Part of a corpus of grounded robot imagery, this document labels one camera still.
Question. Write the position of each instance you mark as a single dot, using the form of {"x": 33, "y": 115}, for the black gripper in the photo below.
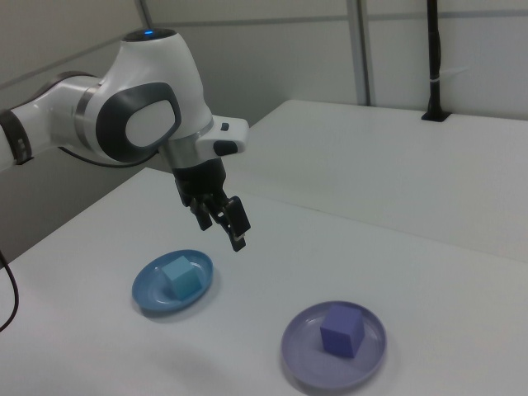
{"x": 200, "y": 181}

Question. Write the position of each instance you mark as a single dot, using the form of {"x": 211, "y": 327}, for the purple cube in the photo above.
{"x": 338, "y": 334}

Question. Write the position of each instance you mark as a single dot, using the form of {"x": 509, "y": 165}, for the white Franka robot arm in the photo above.
{"x": 136, "y": 86}

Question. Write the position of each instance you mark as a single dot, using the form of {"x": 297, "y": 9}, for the blue plastic plate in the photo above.
{"x": 148, "y": 293}

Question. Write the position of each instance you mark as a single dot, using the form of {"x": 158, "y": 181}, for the grey partition post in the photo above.
{"x": 144, "y": 10}
{"x": 359, "y": 53}

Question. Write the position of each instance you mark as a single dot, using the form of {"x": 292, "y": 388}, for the white adjoining table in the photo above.
{"x": 371, "y": 173}

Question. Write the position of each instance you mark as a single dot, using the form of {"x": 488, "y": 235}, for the purple plastic plate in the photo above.
{"x": 305, "y": 359}

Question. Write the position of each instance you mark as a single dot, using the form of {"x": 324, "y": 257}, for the light blue cube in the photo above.
{"x": 181, "y": 280}

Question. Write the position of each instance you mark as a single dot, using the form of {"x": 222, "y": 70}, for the black camera stand pole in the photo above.
{"x": 434, "y": 49}

